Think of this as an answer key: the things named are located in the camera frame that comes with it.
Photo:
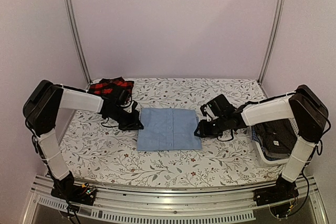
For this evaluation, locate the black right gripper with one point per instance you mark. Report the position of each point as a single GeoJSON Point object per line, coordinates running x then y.
{"type": "Point", "coordinates": [205, 131]}

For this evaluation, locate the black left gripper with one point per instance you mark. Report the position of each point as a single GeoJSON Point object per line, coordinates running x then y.
{"type": "Point", "coordinates": [133, 124]}

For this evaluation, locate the light blue long sleeve shirt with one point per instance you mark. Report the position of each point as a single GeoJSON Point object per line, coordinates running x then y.
{"type": "Point", "coordinates": [168, 129]}

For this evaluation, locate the red black plaid shirt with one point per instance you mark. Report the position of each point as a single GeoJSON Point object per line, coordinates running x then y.
{"type": "Point", "coordinates": [117, 87]}

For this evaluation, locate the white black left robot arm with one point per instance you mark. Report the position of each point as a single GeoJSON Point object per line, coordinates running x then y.
{"type": "Point", "coordinates": [41, 110]}

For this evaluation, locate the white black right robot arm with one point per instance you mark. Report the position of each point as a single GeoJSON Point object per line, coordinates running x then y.
{"type": "Point", "coordinates": [296, 120]}

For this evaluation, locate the floral patterned table cloth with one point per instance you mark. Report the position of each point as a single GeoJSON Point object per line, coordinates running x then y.
{"type": "Point", "coordinates": [94, 149]}

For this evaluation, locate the blue checked shirt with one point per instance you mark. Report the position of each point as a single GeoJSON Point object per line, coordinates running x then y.
{"type": "Point", "coordinates": [255, 137]}

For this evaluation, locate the white plastic laundry basket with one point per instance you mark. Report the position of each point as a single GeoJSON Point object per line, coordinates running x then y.
{"type": "Point", "coordinates": [280, 158]}

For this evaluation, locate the black striped shirt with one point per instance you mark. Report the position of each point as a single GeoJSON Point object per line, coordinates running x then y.
{"type": "Point", "coordinates": [278, 137]}

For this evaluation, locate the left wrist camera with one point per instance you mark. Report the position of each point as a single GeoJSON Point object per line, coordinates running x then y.
{"type": "Point", "coordinates": [131, 107]}

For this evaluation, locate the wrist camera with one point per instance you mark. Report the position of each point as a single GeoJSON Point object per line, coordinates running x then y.
{"type": "Point", "coordinates": [131, 107]}
{"type": "Point", "coordinates": [208, 113]}

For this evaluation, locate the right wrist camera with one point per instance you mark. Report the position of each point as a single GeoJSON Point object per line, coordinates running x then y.
{"type": "Point", "coordinates": [208, 113]}

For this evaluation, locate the aluminium front rail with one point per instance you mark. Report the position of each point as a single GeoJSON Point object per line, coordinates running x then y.
{"type": "Point", "coordinates": [133, 204]}

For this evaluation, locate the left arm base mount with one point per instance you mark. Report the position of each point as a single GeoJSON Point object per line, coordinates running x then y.
{"type": "Point", "coordinates": [83, 194]}

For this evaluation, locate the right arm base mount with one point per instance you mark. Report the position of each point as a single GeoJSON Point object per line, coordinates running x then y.
{"type": "Point", "coordinates": [274, 194]}

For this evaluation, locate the right aluminium frame post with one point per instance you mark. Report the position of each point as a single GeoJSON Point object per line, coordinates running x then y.
{"type": "Point", "coordinates": [271, 40]}

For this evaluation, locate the aluminium frame post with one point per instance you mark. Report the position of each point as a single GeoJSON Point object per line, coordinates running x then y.
{"type": "Point", "coordinates": [271, 40]}
{"type": "Point", "coordinates": [76, 39]}

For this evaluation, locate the left aluminium frame post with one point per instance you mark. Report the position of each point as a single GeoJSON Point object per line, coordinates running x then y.
{"type": "Point", "coordinates": [76, 39]}

